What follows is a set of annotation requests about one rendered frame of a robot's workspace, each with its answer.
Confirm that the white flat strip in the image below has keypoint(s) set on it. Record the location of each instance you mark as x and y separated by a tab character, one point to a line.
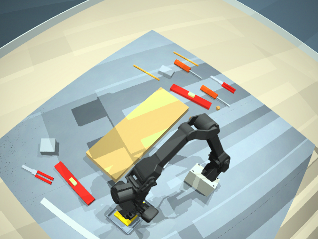
68	220

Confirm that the light orange rectangular panel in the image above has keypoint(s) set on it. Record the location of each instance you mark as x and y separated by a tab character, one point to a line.
123	146

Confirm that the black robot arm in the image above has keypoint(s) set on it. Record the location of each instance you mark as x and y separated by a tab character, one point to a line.
149	169

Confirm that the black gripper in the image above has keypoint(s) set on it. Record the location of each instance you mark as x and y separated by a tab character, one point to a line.
146	212

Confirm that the red rectangular bar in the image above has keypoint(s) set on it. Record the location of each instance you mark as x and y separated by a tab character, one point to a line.
73	182
204	103

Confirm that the orange-handled awl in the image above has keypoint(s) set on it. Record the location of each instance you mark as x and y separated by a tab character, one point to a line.
184	67
211	93

